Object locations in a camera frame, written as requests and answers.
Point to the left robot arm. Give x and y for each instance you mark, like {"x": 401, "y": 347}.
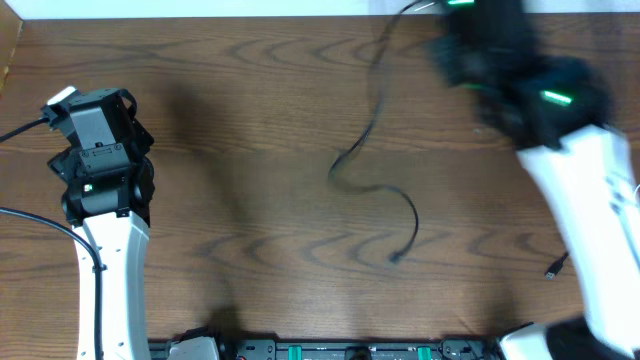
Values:
{"x": 109, "y": 181}

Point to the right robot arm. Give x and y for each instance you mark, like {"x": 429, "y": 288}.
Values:
{"x": 556, "y": 112}

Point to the cardboard side panel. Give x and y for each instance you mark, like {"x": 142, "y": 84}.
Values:
{"x": 10, "y": 31}

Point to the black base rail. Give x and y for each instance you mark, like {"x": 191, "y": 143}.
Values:
{"x": 253, "y": 346}

